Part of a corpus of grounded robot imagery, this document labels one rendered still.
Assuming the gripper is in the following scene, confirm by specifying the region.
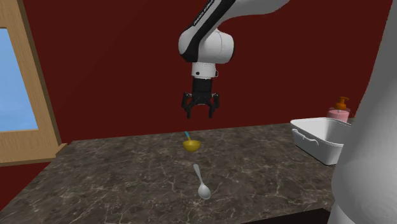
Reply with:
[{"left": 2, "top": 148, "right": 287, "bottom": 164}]
[{"left": 181, "top": 77, "right": 221, "bottom": 120}]

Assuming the silver spoon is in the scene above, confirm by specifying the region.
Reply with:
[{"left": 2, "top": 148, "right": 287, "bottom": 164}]
[{"left": 193, "top": 163, "right": 212, "bottom": 200}]

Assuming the pink soap dispenser orange pump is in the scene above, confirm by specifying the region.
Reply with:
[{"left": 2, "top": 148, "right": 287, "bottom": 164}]
[{"left": 326, "top": 96, "right": 352, "bottom": 123}]

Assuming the wooden framed window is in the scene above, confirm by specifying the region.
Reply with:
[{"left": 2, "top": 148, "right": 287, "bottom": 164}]
[{"left": 0, "top": 0, "right": 68, "bottom": 167}]

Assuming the yellow ladle with blue handle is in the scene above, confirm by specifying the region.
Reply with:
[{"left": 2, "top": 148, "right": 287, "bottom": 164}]
[{"left": 182, "top": 130, "right": 202, "bottom": 153}]

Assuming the white rectangular tub with handles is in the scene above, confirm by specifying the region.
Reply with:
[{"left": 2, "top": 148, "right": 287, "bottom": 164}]
[{"left": 290, "top": 116, "right": 352, "bottom": 166}]

